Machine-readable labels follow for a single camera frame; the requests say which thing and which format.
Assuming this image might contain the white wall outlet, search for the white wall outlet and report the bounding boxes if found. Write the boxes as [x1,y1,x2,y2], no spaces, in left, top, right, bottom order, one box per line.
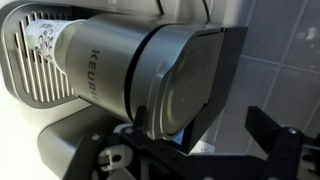
[196,141,215,155]

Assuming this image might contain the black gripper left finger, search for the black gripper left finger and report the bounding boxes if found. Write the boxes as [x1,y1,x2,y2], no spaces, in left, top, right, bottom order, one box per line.
[63,105,188,180]

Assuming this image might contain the black silver coffee machine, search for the black silver coffee machine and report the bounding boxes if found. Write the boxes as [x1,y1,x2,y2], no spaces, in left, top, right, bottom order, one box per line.
[0,0,249,156]

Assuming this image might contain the printed paper cup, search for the printed paper cup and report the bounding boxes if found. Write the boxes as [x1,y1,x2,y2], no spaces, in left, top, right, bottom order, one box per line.
[25,18,86,68]

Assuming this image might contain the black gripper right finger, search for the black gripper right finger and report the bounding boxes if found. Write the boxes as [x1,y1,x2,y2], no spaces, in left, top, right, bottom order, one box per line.
[245,105,320,180]

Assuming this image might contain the black power cable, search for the black power cable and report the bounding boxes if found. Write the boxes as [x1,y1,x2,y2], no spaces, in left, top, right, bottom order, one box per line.
[156,0,166,16]
[201,0,212,24]

